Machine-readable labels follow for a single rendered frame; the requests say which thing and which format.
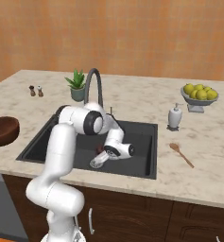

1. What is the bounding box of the wooden spoon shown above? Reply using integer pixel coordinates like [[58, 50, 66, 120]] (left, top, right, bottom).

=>
[[168, 142, 196, 169]]

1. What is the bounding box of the dark sink basin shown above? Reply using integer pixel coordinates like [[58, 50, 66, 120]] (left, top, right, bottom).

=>
[[16, 105, 159, 181]]

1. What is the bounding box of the grey dishwasher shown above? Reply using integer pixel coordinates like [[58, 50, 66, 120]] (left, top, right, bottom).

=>
[[0, 172, 30, 242]]

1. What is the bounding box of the white soap dispenser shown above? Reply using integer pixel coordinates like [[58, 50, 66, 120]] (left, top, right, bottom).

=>
[[167, 102, 184, 132]]

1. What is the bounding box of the grey fruit bowl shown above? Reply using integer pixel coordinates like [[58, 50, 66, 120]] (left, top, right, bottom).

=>
[[180, 86, 220, 113]]

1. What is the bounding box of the green plant in grey pot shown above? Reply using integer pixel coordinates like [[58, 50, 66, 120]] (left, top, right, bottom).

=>
[[64, 68, 87, 103]]

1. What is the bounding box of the dark wooden cupboard door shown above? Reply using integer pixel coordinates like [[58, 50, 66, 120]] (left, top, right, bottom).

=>
[[172, 200, 224, 242], [80, 186, 175, 242], [2, 174, 52, 242]]

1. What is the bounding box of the brown pepper shaker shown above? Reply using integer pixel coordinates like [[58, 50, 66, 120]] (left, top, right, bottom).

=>
[[28, 84, 37, 97]]

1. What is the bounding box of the grey arched tap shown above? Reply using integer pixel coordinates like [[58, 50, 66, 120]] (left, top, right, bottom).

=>
[[83, 67, 105, 109]]

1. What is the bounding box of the brown potato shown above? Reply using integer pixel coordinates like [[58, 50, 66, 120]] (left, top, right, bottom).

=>
[[95, 143, 105, 155]]

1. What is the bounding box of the dark wooden bowl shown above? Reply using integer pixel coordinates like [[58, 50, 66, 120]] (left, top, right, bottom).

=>
[[0, 115, 21, 147]]

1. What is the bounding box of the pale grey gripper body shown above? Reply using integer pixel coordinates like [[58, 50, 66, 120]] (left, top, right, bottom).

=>
[[90, 150, 113, 169]]

